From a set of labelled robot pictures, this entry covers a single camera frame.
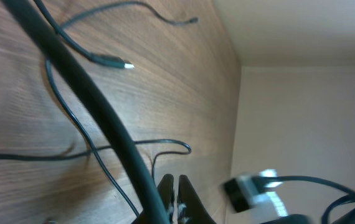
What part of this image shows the left camera black cable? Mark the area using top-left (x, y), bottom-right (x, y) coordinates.
top-left (0, 0), bottom-right (171, 224)

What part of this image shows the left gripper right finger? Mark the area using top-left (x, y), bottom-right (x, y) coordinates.
top-left (177, 175), bottom-right (215, 224)

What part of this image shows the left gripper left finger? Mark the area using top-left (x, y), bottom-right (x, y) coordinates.
top-left (131, 174), bottom-right (174, 224)

